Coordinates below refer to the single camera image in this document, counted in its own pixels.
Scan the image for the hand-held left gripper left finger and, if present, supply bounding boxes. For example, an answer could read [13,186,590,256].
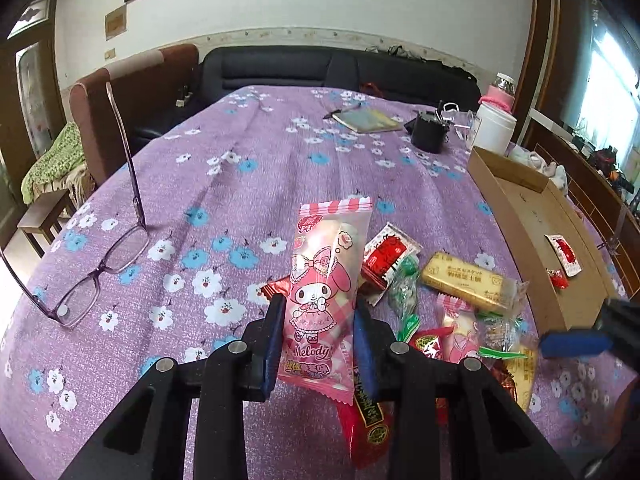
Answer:
[60,291,290,480]

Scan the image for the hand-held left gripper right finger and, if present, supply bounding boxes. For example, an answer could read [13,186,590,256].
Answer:
[352,300,571,480]

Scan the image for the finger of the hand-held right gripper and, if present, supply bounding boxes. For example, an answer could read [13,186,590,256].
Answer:
[539,299,640,377]

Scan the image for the dark red foil packet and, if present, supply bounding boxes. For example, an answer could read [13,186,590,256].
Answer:
[492,365,518,403]
[260,280,291,306]

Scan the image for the red sesame candy packet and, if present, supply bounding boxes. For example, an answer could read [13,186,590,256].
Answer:
[336,365,401,468]
[409,327,453,361]

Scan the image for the clear biscuit packet green ends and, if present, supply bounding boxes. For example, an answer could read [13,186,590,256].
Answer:
[475,282,531,361]

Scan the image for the green clear candy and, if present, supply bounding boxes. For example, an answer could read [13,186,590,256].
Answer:
[387,255,422,342]

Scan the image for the pink cartoon marshmallow packet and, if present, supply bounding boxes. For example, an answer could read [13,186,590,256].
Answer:
[277,198,373,406]

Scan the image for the small pink marshmallow packet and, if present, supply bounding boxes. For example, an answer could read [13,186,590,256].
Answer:
[436,294,483,366]

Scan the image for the red white snack packet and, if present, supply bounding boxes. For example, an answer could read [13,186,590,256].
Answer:
[361,223,422,306]

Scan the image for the yellow biscuit packet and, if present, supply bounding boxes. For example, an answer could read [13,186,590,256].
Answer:
[419,251,523,313]

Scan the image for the shallow cardboard box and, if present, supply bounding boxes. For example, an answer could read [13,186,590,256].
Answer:
[466,146,621,333]

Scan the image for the small red white sachet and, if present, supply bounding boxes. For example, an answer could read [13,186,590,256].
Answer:
[545,233,583,277]

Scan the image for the silver metal stand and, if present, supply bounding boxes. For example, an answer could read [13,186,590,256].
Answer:
[597,200,632,261]

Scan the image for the wooden brick-pattern counter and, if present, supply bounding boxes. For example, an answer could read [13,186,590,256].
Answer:
[522,110,640,306]

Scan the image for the white sock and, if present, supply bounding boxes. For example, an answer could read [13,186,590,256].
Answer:
[535,152,570,196]
[510,146,546,167]

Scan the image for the purple floral tablecloth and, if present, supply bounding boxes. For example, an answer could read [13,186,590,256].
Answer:
[0,84,640,480]

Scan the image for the purple-framed eyeglasses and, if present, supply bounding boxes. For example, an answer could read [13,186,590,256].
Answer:
[0,81,151,330]

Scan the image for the white plastic jar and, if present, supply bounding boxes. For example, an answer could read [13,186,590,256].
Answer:
[470,101,518,156]

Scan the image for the black cylindrical motor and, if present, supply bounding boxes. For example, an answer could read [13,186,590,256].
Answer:
[410,109,451,154]

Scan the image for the worn notebook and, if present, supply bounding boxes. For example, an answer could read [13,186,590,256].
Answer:
[332,107,403,134]

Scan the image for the clear plastic cup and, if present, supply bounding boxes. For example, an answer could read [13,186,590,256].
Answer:
[442,110,481,148]

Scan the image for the black pen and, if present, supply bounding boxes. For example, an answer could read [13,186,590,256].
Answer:
[322,101,363,120]

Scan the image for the pink knit-sleeved bottle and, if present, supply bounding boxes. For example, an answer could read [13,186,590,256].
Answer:
[481,73,517,113]

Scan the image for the wooden stool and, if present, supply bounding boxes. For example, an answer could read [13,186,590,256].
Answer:
[17,188,76,259]

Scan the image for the black leather sofa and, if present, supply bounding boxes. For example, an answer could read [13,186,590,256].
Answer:
[132,45,483,141]

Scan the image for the brown armchair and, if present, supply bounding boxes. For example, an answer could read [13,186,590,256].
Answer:
[68,43,201,188]

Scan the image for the green patterned cloth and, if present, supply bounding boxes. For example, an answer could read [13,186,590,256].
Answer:
[21,121,91,206]

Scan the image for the wooden framed glass partition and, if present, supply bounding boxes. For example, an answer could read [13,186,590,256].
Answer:
[532,0,640,161]

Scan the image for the wooden glass door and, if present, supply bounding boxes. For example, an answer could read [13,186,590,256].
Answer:
[0,0,66,231]

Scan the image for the pile of tools and cables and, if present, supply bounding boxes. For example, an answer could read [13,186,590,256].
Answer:
[575,130,640,196]

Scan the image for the small wall plaque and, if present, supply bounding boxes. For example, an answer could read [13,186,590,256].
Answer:
[105,4,126,40]

